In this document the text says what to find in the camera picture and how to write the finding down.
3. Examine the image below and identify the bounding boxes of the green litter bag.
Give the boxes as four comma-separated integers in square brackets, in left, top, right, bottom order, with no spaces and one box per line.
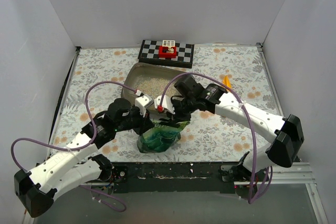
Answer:
[137,120,190,153]

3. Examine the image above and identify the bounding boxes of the yellow plastic litter scoop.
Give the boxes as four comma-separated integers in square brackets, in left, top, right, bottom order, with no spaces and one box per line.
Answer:
[222,75,232,92]

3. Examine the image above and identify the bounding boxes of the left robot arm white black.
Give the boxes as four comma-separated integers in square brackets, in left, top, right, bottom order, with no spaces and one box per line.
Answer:
[14,95,153,218]

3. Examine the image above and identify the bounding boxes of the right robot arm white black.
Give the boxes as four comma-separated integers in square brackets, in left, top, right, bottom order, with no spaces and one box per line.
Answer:
[171,75,304,181]

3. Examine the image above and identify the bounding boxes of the cat litter granules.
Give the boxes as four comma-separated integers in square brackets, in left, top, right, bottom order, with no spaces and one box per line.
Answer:
[134,76,169,98]

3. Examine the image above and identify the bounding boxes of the grey litter box tray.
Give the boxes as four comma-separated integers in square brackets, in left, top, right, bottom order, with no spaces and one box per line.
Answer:
[121,63,182,116]

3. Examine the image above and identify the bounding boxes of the red toy block box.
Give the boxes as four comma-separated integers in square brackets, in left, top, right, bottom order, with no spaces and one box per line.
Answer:
[158,46,177,59]

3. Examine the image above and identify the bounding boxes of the floral table mat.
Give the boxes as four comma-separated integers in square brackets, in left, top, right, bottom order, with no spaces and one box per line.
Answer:
[51,45,279,162]

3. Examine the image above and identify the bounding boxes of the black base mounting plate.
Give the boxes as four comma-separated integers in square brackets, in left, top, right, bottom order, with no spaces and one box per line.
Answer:
[99,161,271,195]

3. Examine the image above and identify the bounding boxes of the black white checkerboard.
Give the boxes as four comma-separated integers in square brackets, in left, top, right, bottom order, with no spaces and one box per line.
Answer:
[138,40,194,69]

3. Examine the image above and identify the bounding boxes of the white grid toy piece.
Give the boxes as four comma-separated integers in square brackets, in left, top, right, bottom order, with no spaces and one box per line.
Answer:
[162,40,175,47]

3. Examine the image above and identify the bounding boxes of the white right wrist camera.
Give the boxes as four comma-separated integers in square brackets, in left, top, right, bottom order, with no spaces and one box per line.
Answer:
[154,95,175,114]

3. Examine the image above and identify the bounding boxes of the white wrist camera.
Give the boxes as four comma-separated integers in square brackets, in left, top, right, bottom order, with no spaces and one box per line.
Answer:
[154,95,175,114]
[134,90,154,118]

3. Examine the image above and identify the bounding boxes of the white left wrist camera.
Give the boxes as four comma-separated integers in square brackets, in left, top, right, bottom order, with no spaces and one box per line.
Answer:
[134,90,154,118]

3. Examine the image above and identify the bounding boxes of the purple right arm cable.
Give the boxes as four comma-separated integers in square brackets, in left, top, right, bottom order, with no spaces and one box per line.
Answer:
[160,72,273,205]

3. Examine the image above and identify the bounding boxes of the aluminium frame rail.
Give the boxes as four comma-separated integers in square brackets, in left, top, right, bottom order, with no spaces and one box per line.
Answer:
[256,42,328,223]

